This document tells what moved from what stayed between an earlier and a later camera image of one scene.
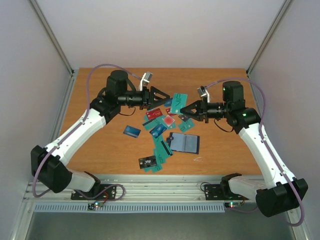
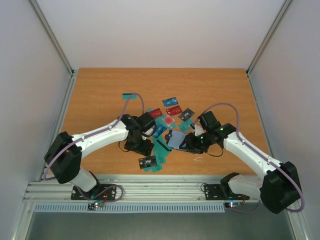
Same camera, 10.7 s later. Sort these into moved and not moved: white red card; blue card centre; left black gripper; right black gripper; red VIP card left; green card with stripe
Moved: right black gripper; green card with stripe; left black gripper
Not moved: red VIP card left; white red card; blue card centre
